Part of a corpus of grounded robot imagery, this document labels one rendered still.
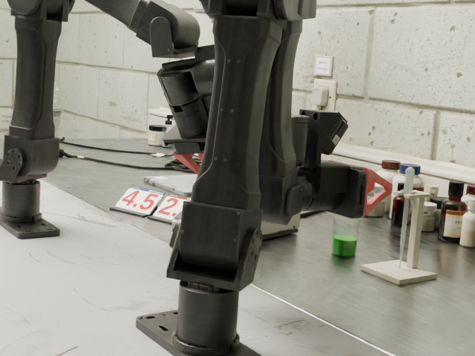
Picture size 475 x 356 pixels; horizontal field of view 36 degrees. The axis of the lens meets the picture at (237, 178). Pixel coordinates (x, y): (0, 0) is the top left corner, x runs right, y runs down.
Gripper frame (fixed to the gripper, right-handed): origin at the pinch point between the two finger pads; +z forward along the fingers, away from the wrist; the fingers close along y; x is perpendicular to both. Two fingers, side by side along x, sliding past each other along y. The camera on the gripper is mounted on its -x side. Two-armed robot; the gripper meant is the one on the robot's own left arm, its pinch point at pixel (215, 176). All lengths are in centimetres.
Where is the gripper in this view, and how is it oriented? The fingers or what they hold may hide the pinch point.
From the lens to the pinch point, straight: 116.7
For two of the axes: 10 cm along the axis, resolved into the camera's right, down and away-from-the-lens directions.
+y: -8.5, -0.2, 5.3
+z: 2.9, 8.2, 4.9
